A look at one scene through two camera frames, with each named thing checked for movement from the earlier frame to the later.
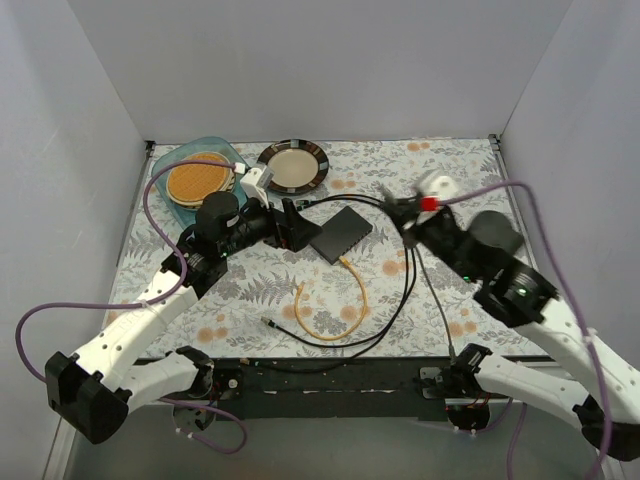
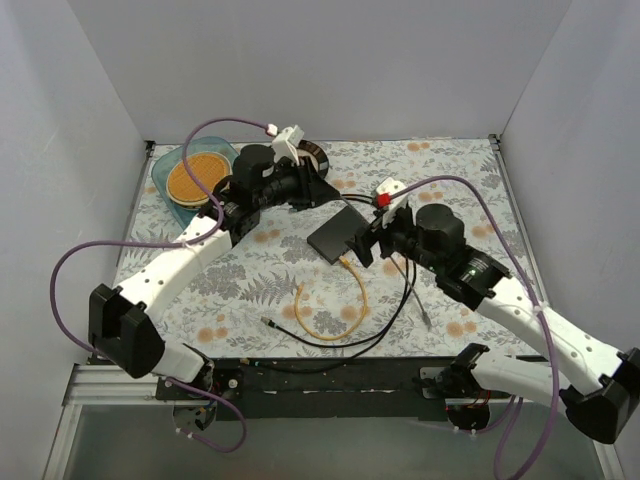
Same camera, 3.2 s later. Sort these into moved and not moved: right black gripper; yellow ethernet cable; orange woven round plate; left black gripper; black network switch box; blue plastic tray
Moved: left black gripper; right black gripper
Not moved: black network switch box; orange woven round plate; yellow ethernet cable; blue plastic tray
